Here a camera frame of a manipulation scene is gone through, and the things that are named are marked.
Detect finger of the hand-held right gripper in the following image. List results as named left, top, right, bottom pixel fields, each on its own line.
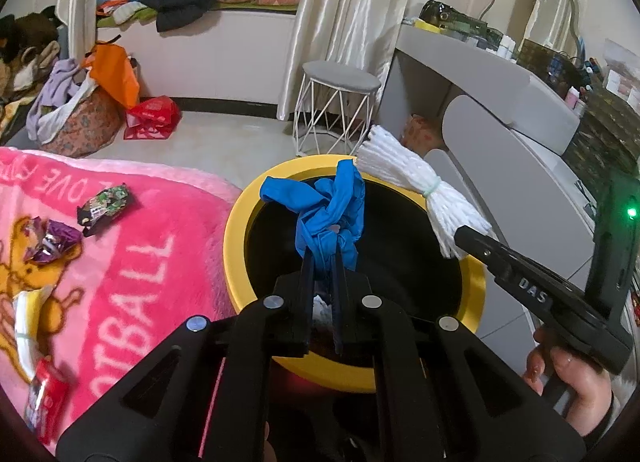
left=454, top=225, right=557, bottom=311

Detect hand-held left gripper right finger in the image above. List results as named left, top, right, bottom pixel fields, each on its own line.
left=332, top=247, right=586, bottom=462

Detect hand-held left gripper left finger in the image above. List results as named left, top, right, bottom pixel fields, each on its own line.
left=55, top=254, right=316, bottom=462

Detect blue rubber glove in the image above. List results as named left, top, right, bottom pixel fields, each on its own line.
left=259, top=158, right=367, bottom=275

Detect yellow rimmed black bin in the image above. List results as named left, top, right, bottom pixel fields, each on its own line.
left=222, top=154, right=487, bottom=393

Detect white foam net bundle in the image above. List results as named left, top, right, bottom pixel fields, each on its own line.
left=355, top=124, right=493, bottom=260

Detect green snack wrapper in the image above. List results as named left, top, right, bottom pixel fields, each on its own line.
left=77, top=183, right=133, bottom=237

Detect purple snack wrapper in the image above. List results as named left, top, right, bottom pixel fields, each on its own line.
left=22, top=219, right=83, bottom=265

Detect small white packet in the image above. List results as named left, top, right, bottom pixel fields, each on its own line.
left=12, top=286, right=53, bottom=358

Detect red cylindrical snack can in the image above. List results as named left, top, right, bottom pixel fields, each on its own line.
left=25, top=356, right=71, bottom=445

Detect person's right forearm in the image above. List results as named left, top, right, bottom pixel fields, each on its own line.
left=582, top=382, right=631, bottom=453

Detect person's right hand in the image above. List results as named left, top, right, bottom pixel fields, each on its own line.
left=520, top=324, right=616, bottom=435

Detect grey rounded chair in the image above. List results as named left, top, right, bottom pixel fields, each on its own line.
left=425, top=94, right=596, bottom=263

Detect orange patterned box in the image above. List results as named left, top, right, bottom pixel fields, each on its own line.
left=402, top=114, right=446, bottom=153

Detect pink cartoon bear blanket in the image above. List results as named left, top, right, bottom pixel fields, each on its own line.
left=0, top=146, right=246, bottom=458

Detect grey dressing table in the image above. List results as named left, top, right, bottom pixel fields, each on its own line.
left=377, top=24, right=601, bottom=253

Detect dark woven basket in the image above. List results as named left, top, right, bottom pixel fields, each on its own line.
left=517, top=38, right=593, bottom=90

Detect red plastic bag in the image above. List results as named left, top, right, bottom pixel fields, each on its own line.
left=124, top=96, right=182, bottom=141

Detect dark clear cosmetic bag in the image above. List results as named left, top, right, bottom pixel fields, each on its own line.
left=419, top=0, right=501, bottom=45

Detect white window bench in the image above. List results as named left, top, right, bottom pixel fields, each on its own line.
left=95, top=9, right=301, bottom=105

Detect arched vanity mirror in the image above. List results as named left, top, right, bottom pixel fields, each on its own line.
left=482, top=0, right=581, bottom=55

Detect floral fabric basket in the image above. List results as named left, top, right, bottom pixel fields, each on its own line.
left=37, top=86, right=123, bottom=159

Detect orange fabric bag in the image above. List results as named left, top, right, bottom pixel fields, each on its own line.
left=80, top=42, right=142, bottom=110

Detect black jacket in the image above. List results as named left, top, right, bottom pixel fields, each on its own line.
left=141, top=0, right=223, bottom=33

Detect lavender garment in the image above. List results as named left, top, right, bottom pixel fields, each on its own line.
left=26, top=58, right=88, bottom=143

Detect white folded clothes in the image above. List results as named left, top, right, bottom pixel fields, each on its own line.
left=112, top=2, right=148, bottom=25

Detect pile of mixed clothes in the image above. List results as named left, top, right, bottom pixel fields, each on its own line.
left=0, top=6, right=63, bottom=112

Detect grey wire frame stool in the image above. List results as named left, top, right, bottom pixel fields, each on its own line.
left=292, top=60, right=382, bottom=159

